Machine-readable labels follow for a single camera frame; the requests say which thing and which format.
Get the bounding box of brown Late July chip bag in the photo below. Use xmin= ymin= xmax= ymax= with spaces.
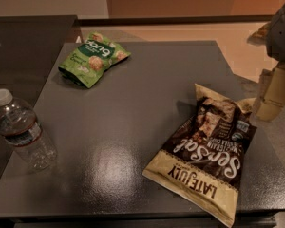
xmin=142 ymin=85 xmax=257 ymax=228

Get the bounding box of green rice chip bag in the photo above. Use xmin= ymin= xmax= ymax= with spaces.
xmin=58 ymin=32 xmax=131 ymax=88

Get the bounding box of clear plastic water bottle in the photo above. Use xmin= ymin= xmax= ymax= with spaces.
xmin=0 ymin=88 xmax=57 ymax=170

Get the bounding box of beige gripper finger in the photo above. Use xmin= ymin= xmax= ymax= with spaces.
xmin=256 ymin=62 xmax=285 ymax=122
xmin=253 ymin=69 xmax=272 ymax=112

